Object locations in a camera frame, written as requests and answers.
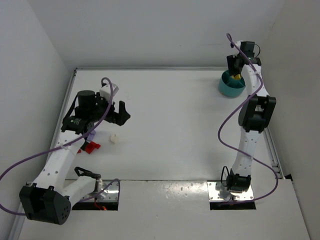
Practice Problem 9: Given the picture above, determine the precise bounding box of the yellow lego brick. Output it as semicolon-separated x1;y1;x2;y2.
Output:
231;74;242;80

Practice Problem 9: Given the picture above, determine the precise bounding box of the purple lego brick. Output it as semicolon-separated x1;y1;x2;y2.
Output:
87;130;96;142

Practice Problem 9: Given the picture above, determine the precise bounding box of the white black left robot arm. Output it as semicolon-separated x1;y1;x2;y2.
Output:
19;87;131;225

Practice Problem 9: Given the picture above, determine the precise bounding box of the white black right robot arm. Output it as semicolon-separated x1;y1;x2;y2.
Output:
226;41;277;193

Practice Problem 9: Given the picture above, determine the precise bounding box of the teal divided round container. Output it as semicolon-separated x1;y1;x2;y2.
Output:
218;70;246;98

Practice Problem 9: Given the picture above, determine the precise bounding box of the cream white lego brick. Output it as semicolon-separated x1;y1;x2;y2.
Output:
109;133;119;144

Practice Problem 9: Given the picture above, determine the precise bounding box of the red lego brick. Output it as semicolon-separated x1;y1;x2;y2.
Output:
84;141;101;154

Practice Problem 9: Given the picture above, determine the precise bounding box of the black lego brick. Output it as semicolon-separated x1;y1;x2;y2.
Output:
80;141;89;151

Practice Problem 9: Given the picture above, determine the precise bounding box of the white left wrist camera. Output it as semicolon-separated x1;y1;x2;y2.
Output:
99;83;119;101

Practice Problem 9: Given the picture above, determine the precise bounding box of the left arm base cable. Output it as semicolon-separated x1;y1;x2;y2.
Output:
74;166;103;186

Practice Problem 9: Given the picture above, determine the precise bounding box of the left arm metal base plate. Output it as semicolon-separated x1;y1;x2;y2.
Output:
78;178;121;203

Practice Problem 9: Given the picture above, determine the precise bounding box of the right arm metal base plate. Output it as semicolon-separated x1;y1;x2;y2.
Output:
207;181;254;203

